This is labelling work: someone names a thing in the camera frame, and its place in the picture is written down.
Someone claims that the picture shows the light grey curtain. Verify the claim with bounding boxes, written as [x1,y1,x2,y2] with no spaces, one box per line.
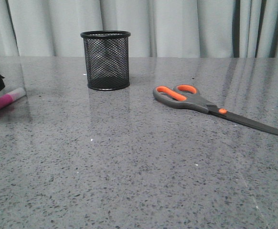
[0,0,278,58]

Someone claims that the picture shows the grey orange scissors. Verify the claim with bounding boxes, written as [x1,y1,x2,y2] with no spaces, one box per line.
[153,84,278,136]

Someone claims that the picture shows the pink marker pen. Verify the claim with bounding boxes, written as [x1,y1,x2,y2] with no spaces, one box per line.
[0,87,26,109]

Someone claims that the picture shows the black mesh pen cup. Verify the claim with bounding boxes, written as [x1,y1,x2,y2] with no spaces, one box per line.
[80,31,131,91]

